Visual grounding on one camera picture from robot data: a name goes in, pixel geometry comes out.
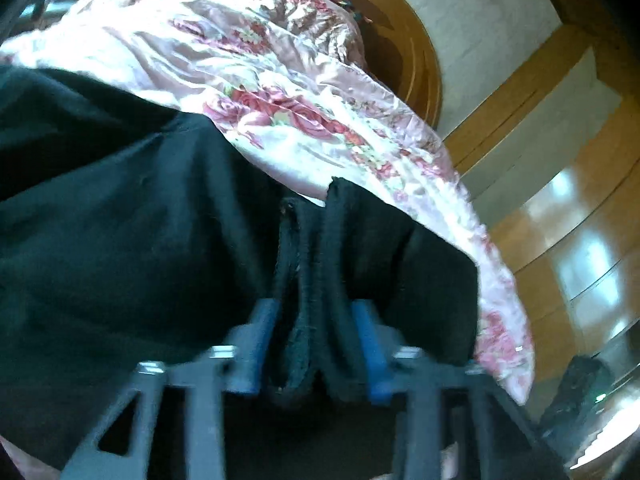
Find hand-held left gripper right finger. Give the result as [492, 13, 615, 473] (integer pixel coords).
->
[350, 300, 571, 480]

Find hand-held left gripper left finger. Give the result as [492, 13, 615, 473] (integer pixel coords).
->
[60, 299, 280, 480]

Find black embroidered pants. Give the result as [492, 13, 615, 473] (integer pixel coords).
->
[0, 65, 482, 480]

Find glossy wooden wardrobe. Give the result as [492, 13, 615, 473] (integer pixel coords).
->
[445, 25, 640, 381]

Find pink floral quilt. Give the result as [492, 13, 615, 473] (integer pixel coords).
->
[0, 0, 537, 407]

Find wooden arched headboard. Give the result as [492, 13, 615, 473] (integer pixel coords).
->
[185, 0, 444, 136]

